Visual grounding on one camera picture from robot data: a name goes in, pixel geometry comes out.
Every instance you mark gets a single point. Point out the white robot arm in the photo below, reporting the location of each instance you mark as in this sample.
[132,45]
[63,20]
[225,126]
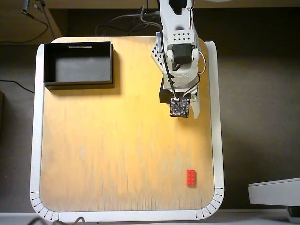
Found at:
[168,23]

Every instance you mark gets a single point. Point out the white label strip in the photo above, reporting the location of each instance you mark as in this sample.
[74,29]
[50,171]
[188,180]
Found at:
[79,47]

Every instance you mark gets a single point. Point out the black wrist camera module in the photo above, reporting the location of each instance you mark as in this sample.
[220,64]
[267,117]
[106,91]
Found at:
[179,107]

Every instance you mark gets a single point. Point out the dark brown box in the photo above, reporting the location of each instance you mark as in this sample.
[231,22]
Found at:
[1,112]

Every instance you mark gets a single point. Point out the white table rim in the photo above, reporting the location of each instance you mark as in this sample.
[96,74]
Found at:
[35,140]

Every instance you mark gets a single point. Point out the white box-shaped device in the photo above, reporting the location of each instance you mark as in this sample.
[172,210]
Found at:
[274,192]

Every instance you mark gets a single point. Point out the black rectangular bin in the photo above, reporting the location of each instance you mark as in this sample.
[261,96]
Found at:
[82,68]

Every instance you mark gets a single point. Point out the red lego block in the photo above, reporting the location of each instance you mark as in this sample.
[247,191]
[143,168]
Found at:
[191,177]

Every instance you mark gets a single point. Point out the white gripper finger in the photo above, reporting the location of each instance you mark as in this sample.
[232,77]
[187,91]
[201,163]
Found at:
[195,107]

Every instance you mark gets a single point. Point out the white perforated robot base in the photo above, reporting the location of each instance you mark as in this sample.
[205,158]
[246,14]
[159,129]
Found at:
[157,54]

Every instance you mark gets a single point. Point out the brown wooden desk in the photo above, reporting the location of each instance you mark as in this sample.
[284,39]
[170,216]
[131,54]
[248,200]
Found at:
[14,25]

